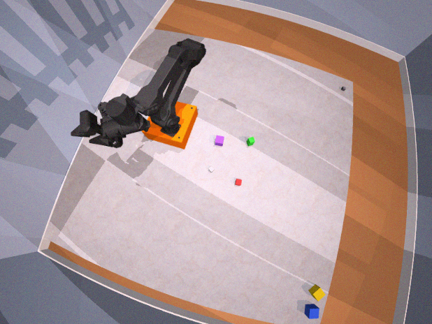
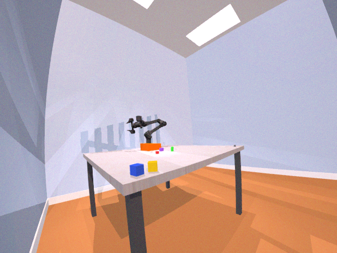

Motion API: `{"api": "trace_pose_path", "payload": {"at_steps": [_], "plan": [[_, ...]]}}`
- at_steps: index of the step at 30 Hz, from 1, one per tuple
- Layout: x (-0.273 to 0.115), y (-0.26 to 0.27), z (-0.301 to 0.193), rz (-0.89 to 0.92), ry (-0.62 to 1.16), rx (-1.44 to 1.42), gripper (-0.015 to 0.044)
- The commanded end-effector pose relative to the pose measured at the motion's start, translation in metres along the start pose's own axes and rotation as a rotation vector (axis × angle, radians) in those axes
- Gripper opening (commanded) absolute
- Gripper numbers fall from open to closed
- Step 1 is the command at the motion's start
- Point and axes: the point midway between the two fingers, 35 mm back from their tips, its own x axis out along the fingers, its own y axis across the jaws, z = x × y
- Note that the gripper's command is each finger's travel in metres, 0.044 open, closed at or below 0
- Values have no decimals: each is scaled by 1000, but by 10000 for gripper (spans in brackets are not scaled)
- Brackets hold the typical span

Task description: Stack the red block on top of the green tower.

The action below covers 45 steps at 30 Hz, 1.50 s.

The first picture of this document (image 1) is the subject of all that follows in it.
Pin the blue cube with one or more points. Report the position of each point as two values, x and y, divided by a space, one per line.
311 311

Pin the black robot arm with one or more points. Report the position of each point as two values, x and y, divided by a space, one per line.
149 101

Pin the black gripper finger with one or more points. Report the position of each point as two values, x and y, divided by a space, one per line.
77 132
100 140

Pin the purple block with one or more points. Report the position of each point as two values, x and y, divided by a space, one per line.
219 140

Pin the yellow cube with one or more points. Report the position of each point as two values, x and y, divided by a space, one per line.
317 292

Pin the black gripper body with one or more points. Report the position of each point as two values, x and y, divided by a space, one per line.
110 130

